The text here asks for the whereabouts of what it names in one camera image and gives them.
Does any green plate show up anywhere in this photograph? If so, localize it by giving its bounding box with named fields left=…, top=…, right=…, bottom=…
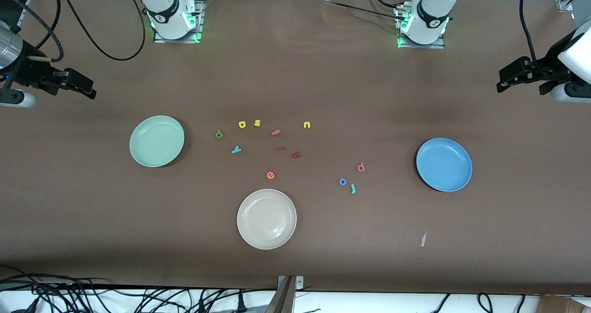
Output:
left=129, top=115, right=185, bottom=168

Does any blue plate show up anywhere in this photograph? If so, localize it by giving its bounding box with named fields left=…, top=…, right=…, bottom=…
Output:
left=416, top=138, right=473, bottom=193

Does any beige plate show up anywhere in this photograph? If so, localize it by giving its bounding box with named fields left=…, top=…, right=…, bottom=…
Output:
left=236, top=188, right=297, bottom=250

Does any cardboard box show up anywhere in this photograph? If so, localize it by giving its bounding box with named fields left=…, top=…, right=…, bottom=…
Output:
left=538, top=295, right=591, bottom=313

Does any grey table leg beam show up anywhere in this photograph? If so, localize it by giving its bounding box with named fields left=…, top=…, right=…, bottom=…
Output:
left=264, top=276, right=296, bottom=313

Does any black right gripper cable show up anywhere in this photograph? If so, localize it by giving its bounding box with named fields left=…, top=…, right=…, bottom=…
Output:
left=0, top=0, right=64, bottom=63

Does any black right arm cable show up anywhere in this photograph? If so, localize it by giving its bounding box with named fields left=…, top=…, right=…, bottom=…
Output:
left=54, top=0, right=146, bottom=61

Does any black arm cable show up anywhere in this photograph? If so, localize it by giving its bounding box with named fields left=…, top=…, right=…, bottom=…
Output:
left=54, top=0, right=146, bottom=61
left=519, top=0, right=543, bottom=73

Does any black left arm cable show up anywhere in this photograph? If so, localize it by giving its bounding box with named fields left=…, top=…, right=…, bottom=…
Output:
left=519, top=0, right=543, bottom=73

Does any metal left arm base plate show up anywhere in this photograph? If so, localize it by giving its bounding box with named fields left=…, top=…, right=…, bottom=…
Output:
left=395, top=4, right=446, bottom=49

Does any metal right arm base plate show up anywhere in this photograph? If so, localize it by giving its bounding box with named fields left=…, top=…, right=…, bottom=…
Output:
left=152, top=0, right=206, bottom=44

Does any black cable on table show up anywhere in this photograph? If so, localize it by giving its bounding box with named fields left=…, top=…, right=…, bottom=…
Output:
left=323, top=0, right=407, bottom=23
left=367, top=0, right=407, bottom=12

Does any metal corner bracket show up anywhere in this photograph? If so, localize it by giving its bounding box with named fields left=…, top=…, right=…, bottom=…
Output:
left=277, top=275, right=304, bottom=291

